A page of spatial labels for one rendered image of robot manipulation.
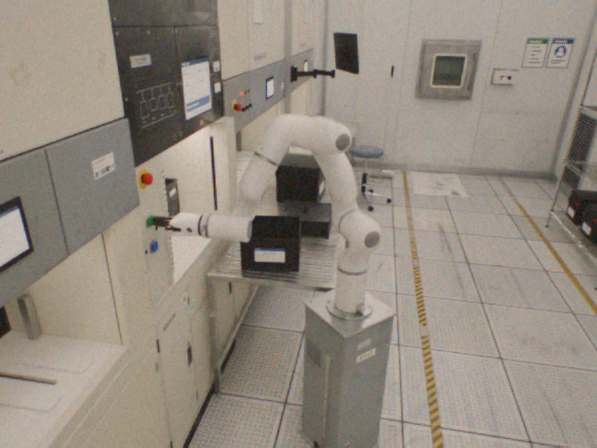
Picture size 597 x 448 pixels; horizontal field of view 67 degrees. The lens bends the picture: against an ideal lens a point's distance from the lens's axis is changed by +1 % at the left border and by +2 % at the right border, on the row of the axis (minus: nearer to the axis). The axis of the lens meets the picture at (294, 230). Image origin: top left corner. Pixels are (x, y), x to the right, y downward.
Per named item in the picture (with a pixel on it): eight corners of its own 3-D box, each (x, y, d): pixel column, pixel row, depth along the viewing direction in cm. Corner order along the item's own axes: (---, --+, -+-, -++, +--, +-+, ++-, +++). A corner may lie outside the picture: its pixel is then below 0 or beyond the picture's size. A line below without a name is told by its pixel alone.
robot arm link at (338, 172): (352, 252, 169) (332, 234, 182) (379, 237, 171) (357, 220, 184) (313, 131, 142) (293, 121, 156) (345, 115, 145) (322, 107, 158)
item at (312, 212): (328, 239, 243) (330, 217, 238) (275, 235, 247) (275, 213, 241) (332, 218, 270) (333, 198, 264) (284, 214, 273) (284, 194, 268)
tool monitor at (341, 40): (357, 88, 329) (362, 33, 314) (286, 85, 338) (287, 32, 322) (360, 81, 365) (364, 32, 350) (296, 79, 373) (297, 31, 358)
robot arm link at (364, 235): (357, 258, 185) (362, 204, 175) (382, 280, 170) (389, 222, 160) (331, 263, 181) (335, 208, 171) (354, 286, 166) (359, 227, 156)
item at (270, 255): (240, 271, 211) (239, 238, 204) (248, 244, 236) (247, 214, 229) (299, 272, 210) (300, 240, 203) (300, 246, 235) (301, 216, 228)
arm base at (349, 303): (382, 310, 184) (386, 271, 176) (346, 326, 174) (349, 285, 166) (351, 289, 198) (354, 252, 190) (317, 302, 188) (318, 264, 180)
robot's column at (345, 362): (380, 445, 215) (398, 312, 183) (334, 476, 200) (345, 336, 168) (342, 407, 236) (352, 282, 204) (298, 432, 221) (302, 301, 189)
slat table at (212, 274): (327, 415, 231) (335, 288, 199) (215, 397, 240) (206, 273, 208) (346, 283, 347) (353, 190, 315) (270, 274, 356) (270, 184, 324)
